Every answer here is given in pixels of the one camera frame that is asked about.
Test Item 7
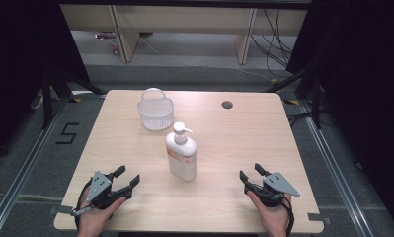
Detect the dark curtain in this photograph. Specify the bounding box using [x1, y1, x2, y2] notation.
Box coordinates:
[285, 0, 394, 229]
[0, 0, 91, 167]

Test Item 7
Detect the person's left hand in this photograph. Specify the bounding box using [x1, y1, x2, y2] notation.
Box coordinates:
[77, 196, 127, 237]

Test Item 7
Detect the white pump bottle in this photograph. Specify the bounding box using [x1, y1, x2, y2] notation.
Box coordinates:
[165, 121, 198, 182]

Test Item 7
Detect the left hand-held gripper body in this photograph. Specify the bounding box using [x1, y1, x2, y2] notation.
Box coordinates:
[70, 170, 126, 217]

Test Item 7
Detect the bundle of black cables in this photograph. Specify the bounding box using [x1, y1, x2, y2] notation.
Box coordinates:
[250, 8, 295, 79]

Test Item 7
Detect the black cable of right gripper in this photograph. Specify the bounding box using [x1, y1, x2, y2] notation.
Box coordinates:
[280, 197, 296, 237]

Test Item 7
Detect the light wooden desk frame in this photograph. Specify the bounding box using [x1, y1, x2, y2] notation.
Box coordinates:
[59, 3, 308, 66]

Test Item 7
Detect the grey tape strip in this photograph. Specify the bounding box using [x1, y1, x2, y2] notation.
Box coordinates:
[307, 212, 333, 226]
[49, 204, 74, 215]

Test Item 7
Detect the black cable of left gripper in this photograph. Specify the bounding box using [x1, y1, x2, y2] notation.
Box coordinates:
[73, 180, 94, 232]

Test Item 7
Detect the black floor cable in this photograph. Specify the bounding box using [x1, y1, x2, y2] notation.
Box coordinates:
[285, 111, 315, 128]

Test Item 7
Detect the black metal stand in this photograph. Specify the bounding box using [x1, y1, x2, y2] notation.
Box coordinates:
[40, 64, 108, 130]
[264, 64, 323, 130]

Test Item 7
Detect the person's right hand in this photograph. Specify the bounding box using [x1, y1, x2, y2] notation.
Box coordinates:
[246, 191, 293, 237]

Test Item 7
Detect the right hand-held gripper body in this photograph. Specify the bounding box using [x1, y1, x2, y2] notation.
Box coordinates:
[245, 171, 301, 208]

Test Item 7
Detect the metal floor rail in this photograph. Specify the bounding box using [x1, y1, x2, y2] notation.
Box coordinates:
[0, 95, 71, 237]
[297, 98, 376, 237]

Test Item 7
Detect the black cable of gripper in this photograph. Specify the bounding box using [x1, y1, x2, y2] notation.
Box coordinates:
[280, 197, 296, 237]
[73, 180, 94, 232]

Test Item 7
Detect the clear plastic basket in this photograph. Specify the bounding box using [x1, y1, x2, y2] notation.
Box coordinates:
[136, 87, 175, 131]

